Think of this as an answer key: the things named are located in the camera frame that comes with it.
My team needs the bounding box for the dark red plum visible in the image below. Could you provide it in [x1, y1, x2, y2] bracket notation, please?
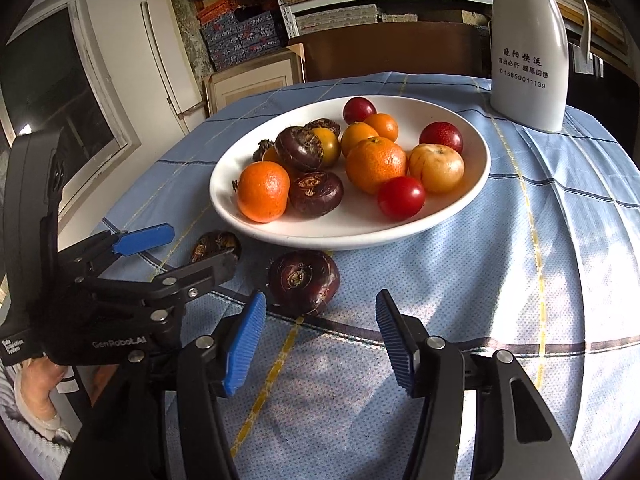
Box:
[419, 121, 464, 155]
[343, 97, 378, 125]

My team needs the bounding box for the yellow-orange citrus fruit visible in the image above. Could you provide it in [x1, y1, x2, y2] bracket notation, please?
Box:
[312, 128, 342, 167]

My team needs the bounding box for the large orange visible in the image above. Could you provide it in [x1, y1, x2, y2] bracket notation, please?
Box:
[345, 136, 408, 196]

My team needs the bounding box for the red cherry tomato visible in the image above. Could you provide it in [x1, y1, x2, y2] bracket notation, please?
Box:
[377, 176, 427, 221]

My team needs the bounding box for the person's left hand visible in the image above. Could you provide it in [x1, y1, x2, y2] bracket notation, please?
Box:
[15, 357, 76, 433]

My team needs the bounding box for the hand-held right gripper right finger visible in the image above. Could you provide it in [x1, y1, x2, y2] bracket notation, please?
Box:
[375, 289, 583, 480]

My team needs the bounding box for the brown wooden board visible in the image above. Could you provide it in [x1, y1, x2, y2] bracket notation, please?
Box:
[287, 22, 493, 83]

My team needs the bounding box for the small orange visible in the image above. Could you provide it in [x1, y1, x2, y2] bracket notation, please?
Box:
[340, 122, 380, 158]
[363, 112, 400, 143]

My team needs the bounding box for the white-framed window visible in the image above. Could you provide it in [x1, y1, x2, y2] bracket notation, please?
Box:
[0, 0, 143, 221]

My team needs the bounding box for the stack of grey patterned boxes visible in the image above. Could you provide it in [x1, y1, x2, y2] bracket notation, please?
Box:
[295, 4, 379, 37]

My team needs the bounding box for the person's left forearm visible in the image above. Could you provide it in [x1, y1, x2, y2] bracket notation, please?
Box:
[0, 400, 76, 471]

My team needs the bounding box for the white ceramic plate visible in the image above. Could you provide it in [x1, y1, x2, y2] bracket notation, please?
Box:
[209, 95, 492, 252]

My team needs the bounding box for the white framed panel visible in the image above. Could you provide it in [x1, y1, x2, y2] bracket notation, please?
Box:
[140, 0, 206, 133]

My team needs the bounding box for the white thermos jug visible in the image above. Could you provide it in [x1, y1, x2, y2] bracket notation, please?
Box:
[489, 0, 593, 133]

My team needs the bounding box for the blue checked tablecloth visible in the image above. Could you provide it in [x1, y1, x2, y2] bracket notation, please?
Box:
[102, 71, 640, 480]

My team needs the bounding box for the stack of blue patterned boxes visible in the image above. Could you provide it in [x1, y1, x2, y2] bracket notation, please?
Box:
[201, 0, 283, 71]

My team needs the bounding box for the mottled green panel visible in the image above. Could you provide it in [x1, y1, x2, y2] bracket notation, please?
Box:
[167, 0, 216, 78]

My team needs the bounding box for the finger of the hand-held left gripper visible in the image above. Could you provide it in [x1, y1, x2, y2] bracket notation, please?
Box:
[60, 224, 176, 273]
[140, 251, 239, 311]

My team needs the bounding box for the medium orange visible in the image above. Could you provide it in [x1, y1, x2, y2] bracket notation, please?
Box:
[236, 161, 291, 224]

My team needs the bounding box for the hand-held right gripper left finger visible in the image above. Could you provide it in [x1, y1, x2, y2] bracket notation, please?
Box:
[60, 290, 267, 480]

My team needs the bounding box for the yellow apple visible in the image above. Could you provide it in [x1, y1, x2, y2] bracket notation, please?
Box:
[408, 143, 465, 195]

